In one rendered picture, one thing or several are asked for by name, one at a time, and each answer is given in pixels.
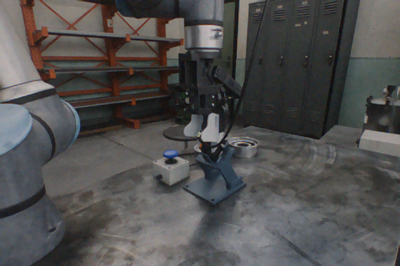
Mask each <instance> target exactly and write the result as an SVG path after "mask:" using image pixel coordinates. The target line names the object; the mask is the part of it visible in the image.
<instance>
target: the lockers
mask: <svg viewBox="0 0 400 266"><path fill-rule="evenodd" d="M265 1H266V0H258V1H254V2H250V3H249V15H248V19H247V38H246V58H245V70H244V79H245V78H246V73H247V71H248V66H249V62H250V59H251V54H252V51H253V47H254V43H255V40H256V36H257V33H258V29H259V24H260V21H261V16H262V13H263V9H264V4H265ZM359 2H360V0H269V4H268V7H267V11H266V16H265V19H264V24H263V27H262V31H261V35H260V38H259V42H258V45H257V49H256V54H255V56H254V61H253V64H252V68H251V72H250V75H249V79H248V81H247V85H246V89H245V92H244V95H243V103H242V123H243V124H244V128H245V127H249V126H256V127H260V128H264V129H269V130H273V131H279V132H284V133H288V134H293V135H298V136H302V137H307V138H311V139H316V140H319V139H320V138H321V137H322V136H323V135H325V134H326V133H327V132H328V131H329V130H330V129H331V128H332V127H334V126H335V125H337V124H338V120H339V114H340V110H341V103H342V99H343V93H344V86H345V83H346V76H347V72H348V65H349V59H350V55H351V49H352V45H353V39H354V32H355V28H356V22H357V18H358V8H359ZM280 62H282V66H279V64H280ZM304 63H305V64H307V66H303V64H304Z"/></svg>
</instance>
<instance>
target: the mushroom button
mask: <svg viewBox="0 0 400 266"><path fill-rule="evenodd" d="M163 156H164V157H165V158H168V159H169V161H170V162H171V161H173V158H175V157H177V156H178V152H177V151H176V150H166V151H164V153H163Z"/></svg>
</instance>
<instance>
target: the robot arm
mask: <svg viewBox="0 0 400 266"><path fill-rule="evenodd" d="M115 3H116V7H117V9H118V11H119V13H120V14H121V15H122V16H124V17H134V18H136V19H142V18H184V48H185V50H187V52H186V53H178V59H179V84H173V85H174V110H177V109H183V108H184V110H185V111H189V113H190V114H191V123H190V124H189V125H188V126H187V127H185V128H184V135H185V136H189V137H195V136H196V135H197V134H198V132H199V131H200V130H201V129H202V130H203V131H202V133H201V137H200V139H201V140H202V141H203V142H210V145H215V144H218V143H219V142H220V141H221V139H222V137H223V133H224V131H225V129H226V126H227V123H228V119H229V107H228V99H232V100H235V99H239V97H240V94H241V91H242V88H243V87H241V86H240V85H239V84H238V83H237V82H236V80H234V79H233V78H232V77H231V76H230V75H229V74H228V73H226V72H225V71H224V70H223V69H222V68H221V67H220V66H214V65H213V61H214V59H221V53H222V52H221V51H219V50H222V48H223V19H224V0H115ZM177 91H181V101H179V104H176V92H177ZM226 97H227V98H228V99H227V98H226ZM183 98H184V100H183ZM211 111H213V112H214V113H211ZM208 114H209V115H208ZM206 124H207V127H206ZM79 128H80V121H79V117H78V115H77V113H76V111H75V110H74V107H73V106H72V105H70V104H69V103H68V102H66V101H64V100H62V99H60V97H59V95H58V93H57V92H56V90H55V88H54V86H51V85H49V84H46V83H45V82H43V81H42V80H41V78H40V76H39V74H38V72H37V70H36V68H35V66H34V64H33V62H32V60H31V59H30V56H29V54H28V52H27V50H26V48H25V46H24V44H23V42H22V40H21V38H20V36H19V34H18V32H17V30H16V28H15V27H14V24H13V21H12V19H11V17H10V15H9V13H8V12H7V10H6V8H5V5H4V3H3V0H0V266H30V265H32V264H34V263H35V262H38V261H39V260H41V259H42V258H43V257H45V256H46V255H47V254H48V253H49V252H51V251H52V250H53V249H54V248H55V247H56V246H57V245H58V243H60V241H61V240H62V238H63V236H64V234H65V231H66V227H65V223H64V217H63V215H62V213H61V212H60V210H59V209H58V208H57V206H55V204H54V203H53V201H52V200H51V199H50V197H49V196H48V195H47V193H46V188H45V185H44V179H43V175H42V171H41V168H42V167H43V166H44V165H46V164H47V163H48V162H49V161H50V160H52V159H53V158H55V156H57V155H58V154H60V153H62V152H64V151H65V150H66V149H68V148H70V146H71V145H72V144H73V142H74V141H75V140H76V137H77V136H78V134H79Z"/></svg>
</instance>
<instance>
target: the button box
mask: <svg viewBox="0 0 400 266"><path fill-rule="evenodd" d="M152 171H153V177H154V178H156V179H157V180H160V181H161V182H164V183H165V184H167V185H168V186H171V185H173V184H175V183H177V182H180V181H182V180H184V179H186V178H188V177H190V167H189V161H186V160H184V159H181V158H179V157H175V158H173V161H171V162H170V161H169V159H168V158H163V159H159V160H157V161H154V162H152Z"/></svg>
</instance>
